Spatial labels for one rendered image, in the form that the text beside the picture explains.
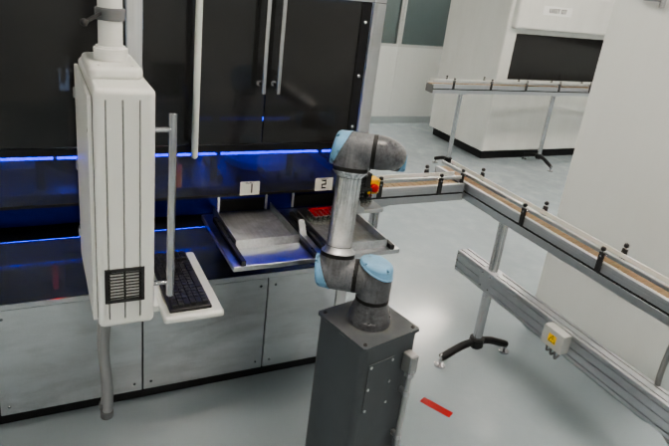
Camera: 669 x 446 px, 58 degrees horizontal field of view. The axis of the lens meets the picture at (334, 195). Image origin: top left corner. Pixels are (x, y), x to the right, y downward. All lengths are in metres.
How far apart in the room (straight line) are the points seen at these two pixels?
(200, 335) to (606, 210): 2.13
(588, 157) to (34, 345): 2.78
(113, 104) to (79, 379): 1.42
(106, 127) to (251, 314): 1.35
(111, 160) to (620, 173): 2.47
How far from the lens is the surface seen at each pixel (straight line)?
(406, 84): 8.30
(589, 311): 3.59
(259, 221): 2.57
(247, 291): 2.76
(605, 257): 2.74
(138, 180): 1.82
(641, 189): 3.29
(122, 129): 1.77
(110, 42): 1.93
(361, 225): 2.64
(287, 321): 2.93
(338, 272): 2.01
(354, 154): 1.94
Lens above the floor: 1.93
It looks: 21 degrees down
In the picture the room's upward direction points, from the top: 7 degrees clockwise
